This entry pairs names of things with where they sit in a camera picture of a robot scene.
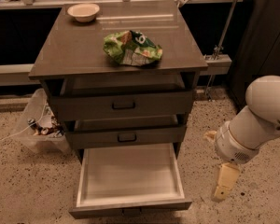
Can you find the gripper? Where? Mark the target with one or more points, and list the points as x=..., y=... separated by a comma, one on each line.
x=230, y=146

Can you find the grey bottom drawer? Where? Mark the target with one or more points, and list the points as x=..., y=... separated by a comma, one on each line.
x=128, y=181

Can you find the grey drawer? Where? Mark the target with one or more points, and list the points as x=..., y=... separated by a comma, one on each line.
x=126, y=132
x=126, y=105
x=128, y=181

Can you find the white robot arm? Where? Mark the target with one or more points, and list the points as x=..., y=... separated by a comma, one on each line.
x=239, y=140

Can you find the grey top drawer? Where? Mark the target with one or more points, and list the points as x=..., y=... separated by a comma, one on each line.
x=126, y=105

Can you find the grey middle drawer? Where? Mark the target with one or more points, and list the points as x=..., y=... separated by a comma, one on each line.
x=126, y=132

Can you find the grey drawer cabinet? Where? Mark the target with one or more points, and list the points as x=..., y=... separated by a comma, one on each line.
x=72, y=61

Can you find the metal stand pole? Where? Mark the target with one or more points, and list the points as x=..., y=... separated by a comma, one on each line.
x=218, y=48

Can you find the dark cabinet right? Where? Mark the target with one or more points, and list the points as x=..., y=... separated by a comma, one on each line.
x=259, y=52

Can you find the green crumpled chip bag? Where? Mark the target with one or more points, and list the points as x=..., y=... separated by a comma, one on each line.
x=131, y=48

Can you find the clear plastic storage bin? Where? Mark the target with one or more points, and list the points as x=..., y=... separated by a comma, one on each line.
x=38, y=129

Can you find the white bowl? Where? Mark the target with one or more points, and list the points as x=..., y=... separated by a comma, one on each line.
x=83, y=12

